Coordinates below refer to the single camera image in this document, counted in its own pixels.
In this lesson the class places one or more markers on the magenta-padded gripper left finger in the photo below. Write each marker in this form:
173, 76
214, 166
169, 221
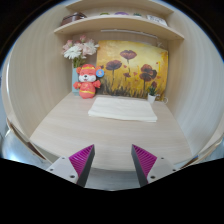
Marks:
77, 163

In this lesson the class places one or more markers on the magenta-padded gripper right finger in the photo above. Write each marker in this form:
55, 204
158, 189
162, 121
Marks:
148, 163

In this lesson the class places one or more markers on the cream white towel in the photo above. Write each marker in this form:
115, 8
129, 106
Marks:
122, 109

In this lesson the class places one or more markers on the small plant in white pot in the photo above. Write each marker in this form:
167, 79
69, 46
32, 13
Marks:
151, 96

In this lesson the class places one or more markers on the red plush mouse toy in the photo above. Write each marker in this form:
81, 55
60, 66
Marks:
87, 81

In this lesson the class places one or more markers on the light blue vase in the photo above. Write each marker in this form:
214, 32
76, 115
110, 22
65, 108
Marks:
75, 78

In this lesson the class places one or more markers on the yellow poppy flower painting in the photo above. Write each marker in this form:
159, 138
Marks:
136, 63

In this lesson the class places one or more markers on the white and pink flower bouquet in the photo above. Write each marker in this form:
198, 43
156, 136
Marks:
80, 50

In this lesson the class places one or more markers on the white light bar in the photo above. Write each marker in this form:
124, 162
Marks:
125, 31

